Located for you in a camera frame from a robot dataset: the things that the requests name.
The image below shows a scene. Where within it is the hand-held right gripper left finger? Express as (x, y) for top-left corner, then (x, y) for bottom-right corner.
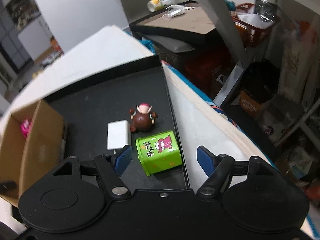
(49, 144), (133, 200)

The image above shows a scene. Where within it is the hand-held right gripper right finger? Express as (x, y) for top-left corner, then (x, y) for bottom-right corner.
(196, 145), (282, 198)

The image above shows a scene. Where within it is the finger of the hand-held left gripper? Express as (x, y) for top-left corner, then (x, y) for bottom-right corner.
(0, 180), (17, 192)

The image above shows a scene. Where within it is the green printed toy box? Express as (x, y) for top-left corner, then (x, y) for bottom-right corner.
(135, 130), (183, 177)

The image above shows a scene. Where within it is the brown cardboard box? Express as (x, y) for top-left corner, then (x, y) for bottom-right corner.
(0, 99), (68, 208)

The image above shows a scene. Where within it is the pink bear figurine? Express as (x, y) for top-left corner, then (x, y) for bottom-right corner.
(21, 118), (33, 138)

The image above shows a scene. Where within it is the black shallow tray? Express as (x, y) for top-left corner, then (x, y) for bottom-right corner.
(41, 54), (192, 190)

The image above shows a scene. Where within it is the white charger plug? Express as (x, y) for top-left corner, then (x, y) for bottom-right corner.
(107, 120), (132, 156)

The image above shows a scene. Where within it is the brown round figurine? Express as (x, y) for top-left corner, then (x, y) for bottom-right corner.
(129, 103), (159, 133)

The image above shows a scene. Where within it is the brown printed carton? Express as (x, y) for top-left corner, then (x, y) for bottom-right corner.
(238, 90), (272, 120)

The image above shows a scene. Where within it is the black framed brown board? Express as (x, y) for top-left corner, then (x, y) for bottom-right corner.
(128, 3), (217, 47)

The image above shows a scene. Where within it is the red plastic basket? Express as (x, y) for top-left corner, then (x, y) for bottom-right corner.
(230, 2), (277, 48)

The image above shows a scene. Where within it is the grey desk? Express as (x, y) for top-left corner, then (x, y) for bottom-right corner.
(177, 0), (320, 108)

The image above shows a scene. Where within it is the white face mask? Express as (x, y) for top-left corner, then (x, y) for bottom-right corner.
(166, 4), (196, 18)

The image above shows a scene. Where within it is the clear plastic bottle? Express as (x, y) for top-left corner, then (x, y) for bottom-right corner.
(147, 0), (193, 12)

